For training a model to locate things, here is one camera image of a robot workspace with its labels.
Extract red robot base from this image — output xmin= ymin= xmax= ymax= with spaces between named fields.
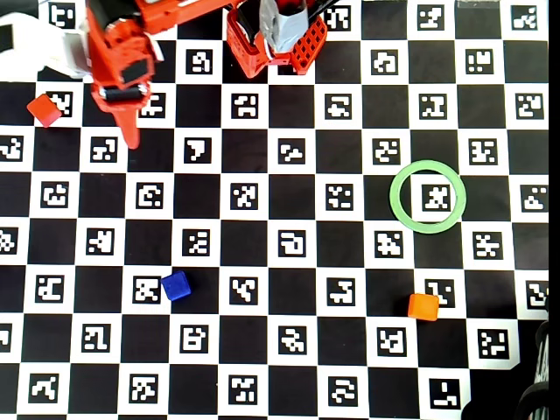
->
xmin=226 ymin=6 xmax=329 ymax=80

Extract orange cube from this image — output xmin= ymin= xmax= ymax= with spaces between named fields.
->
xmin=407 ymin=292 xmax=440 ymax=323

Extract blue cube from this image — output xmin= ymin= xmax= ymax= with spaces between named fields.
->
xmin=160 ymin=269 xmax=193 ymax=302

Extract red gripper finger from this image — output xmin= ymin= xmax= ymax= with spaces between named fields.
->
xmin=108 ymin=103 xmax=148 ymax=151

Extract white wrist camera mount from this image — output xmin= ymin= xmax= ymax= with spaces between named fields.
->
xmin=0 ymin=11 xmax=95 ymax=82

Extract red cube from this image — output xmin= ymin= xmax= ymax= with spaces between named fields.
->
xmin=25 ymin=93 xmax=64 ymax=130

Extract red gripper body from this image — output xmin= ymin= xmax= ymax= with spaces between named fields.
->
xmin=87 ymin=20 xmax=165 ymax=111

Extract black white marker mat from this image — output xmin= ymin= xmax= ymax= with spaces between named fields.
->
xmin=0 ymin=0 xmax=550 ymax=420

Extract green ring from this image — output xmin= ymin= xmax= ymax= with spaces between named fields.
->
xmin=388 ymin=159 xmax=468 ymax=235

